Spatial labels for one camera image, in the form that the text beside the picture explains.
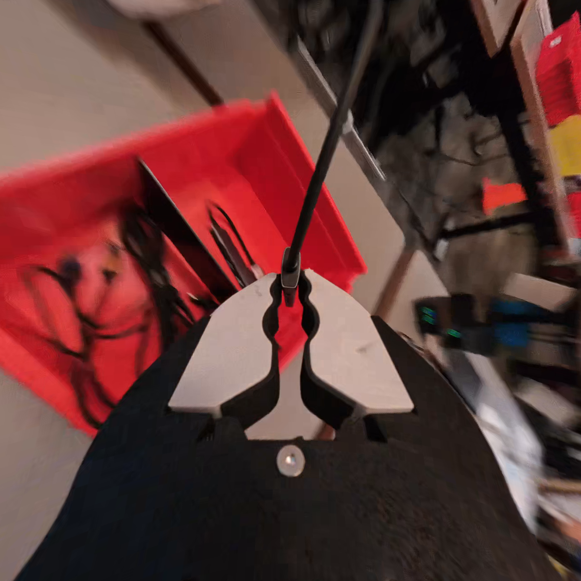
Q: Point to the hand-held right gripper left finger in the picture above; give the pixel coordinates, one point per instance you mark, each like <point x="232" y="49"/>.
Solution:
<point x="227" y="358"/>

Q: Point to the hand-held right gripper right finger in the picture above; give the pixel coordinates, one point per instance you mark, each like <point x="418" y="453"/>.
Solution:
<point x="354" y="358"/>

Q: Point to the red plastic bin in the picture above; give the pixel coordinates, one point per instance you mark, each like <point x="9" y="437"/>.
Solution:
<point x="254" y="150"/>

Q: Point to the black bin divider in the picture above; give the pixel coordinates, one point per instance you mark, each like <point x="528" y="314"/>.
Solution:
<point x="181" y="227"/>

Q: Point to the yellow storage bin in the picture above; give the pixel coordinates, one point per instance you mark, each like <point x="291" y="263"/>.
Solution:
<point x="567" y="145"/>

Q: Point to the long red storage bin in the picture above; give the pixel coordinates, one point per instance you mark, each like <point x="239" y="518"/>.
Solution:
<point x="560" y="77"/>

